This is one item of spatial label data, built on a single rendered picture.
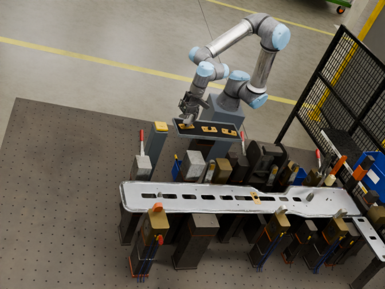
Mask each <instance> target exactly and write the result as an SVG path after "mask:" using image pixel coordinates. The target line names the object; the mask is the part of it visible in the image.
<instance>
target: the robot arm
mask: <svg viewBox="0 0 385 289"><path fill-rule="evenodd" d="M252 34H256V35H258V36H259V37H261V41H260V46H261V50H260V53H259V56H258V60H257V63H256V66H255V69H254V72H253V75H252V78H251V80H250V75H249V74H248V73H246V72H243V71H232V72H231V74H230V76H229V78H228V80H227V83H226V85H225V87H224V90H223V91H222V92H221V93H220V94H219V95H218V97H217V99H216V104H217V105H218V106H219V107H220V108H222V109H223V110H225V111H229V112H237V111H238V109H239V107H240V100H241V99H242V100H243V101H244V102H245V103H246V104H248V105H249V106H250V107H251V108H253V109H256V108H259V107H260V106H262V105H263V104H264V103H265V102H266V100H267V98H268V94H267V93H265V92H266V85H265V84H266V81H267V79H268V76H269V73H270V70H271V68H272V65H273V61H274V59H275V56H276V53H277V52H279V51H280V50H282V49H284V48H285V47H286V45H287V43H288V42H289V40H290V30H289V29H288V28H287V27H286V26H285V25H284V24H282V23H280V22H278V21H277V20H276V19H274V18H273V17H271V16H270V15H268V14H266V13H255V14H251V15H249V16H247V17H245V18H243V19H241V20H240V22H239V24H238V25H236V26H235V27H233V28H231V29H230V30H228V31H227V32H226V33H224V34H223V35H221V36H219V37H218V38H216V39H215V40H214V41H212V42H211V43H209V44H207V45H206V46H204V47H203V48H202V49H201V48H199V47H194V48H192V49H191V50H190V52H189V59H190V60H191V61H192V62H193V63H194V64H196V65H197V66H198V67H197V69H196V73H195V76H194V78H193V81H192V83H191V86H190V90H189V91H186V92H185V94H184V97H183V98H180V101H182V102H181V104H180V102H179V104H178V107H179V109H180V110H181V111H182V112H183V113H182V114H180V115H179V118H183V119H184V121H183V123H184V124H187V125H186V127H188V126H190V125H191V124H193V123H194V122H195V121H196V119H197V118H198V115H199V109H200V105H201V106H202V107H203V108H205V109H206V110H208V109H209V108H210V106H209V104H208V102H207V101H205V100H203V99H202V97H203V94H204V93H205V90H206V88H207V86H208V83H209V82H210V81H215V80H222V79H224V78H226V77H227V76H228V75H229V67H228V66H227V65H226V64H222V63H220V64H219V63H217V62H216V61H215V60H214V58H215V57H217V56H218V55H219V54H221V53H222V52H224V51H225V50H227V49H229V48H230V47H231V46H233V45H234V44H236V43H237V42H238V41H240V40H242V39H243V38H245V37H246V36H251V35H252Z"/></svg>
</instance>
